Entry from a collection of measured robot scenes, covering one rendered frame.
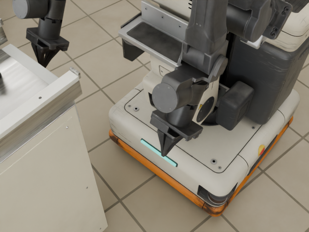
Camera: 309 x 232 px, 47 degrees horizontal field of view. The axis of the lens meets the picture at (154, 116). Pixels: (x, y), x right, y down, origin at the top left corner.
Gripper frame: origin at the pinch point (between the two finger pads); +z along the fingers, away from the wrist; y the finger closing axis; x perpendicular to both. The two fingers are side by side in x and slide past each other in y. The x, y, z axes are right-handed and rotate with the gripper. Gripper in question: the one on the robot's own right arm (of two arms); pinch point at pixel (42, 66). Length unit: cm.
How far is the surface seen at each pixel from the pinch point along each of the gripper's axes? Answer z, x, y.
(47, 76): -3.7, -7.5, 10.2
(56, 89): -7.3, -14.1, 20.6
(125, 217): 67, 38, 23
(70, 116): 0.0, -9.7, 22.1
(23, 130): 0.4, -21.6, 21.1
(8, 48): -3.6, -7.5, -5.6
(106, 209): 68, 36, 14
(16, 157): 6.4, -23.2, 22.0
